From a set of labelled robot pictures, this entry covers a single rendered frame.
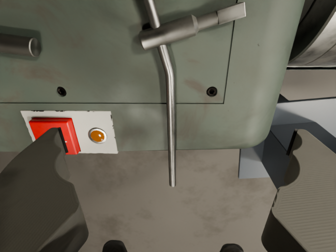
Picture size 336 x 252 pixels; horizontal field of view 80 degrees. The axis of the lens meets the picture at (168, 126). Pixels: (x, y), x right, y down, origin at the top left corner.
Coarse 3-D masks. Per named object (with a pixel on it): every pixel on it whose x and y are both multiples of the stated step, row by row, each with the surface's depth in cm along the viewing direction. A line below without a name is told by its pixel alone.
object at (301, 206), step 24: (312, 144) 9; (288, 168) 9; (312, 168) 8; (288, 192) 7; (312, 192) 7; (288, 216) 6; (312, 216) 6; (264, 240) 7; (288, 240) 6; (312, 240) 5
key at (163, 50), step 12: (144, 0) 21; (156, 12) 21; (156, 24) 22; (168, 60) 24; (168, 72) 24; (168, 84) 25; (168, 96) 26; (168, 108) 27; (168, 120) 28; (168, 132) 29; (168, 144) 30; (168, 156) 32; (168, 168) 33
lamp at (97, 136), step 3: (93, 132) 31; (96, 132) 31; (99, 132) 31; (93, 135) 31; (96, 135) 31; (99, 135) 31; (102, 135) 31; (93, 138) 31; (96, 138) 31; (99, 138) 31; (102, 138) 31; (99, 141) 32
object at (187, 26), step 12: (216, 12) 21; (228, 12) 21; (240, 12) 21; (168, 24) 22; (180, 24) 21; (192, 24) 21; (204, 24) 22; (216, 24) 22; (144, 36) 22; (156, 36) 22; (168, 36) 22; (180, 36) 22; (144, 48) 23
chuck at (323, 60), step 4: (332, 48) 30; (328, 52) 31; (332, 52) 31; (320, 56) 32; (324, 56) 32; (328, 56) 32; (332, 56) 32; (316, 60) 33; (320, 60) 33; (324, 60) 33; (328, 60) 33; (332, 60) 33; (304, 64) 36; (308, 64) 36; (312, 64) 36; (316, 64) 36; (320, 64) 36; (324, 64) 36; (328, 64) 36; (332, 64) 36
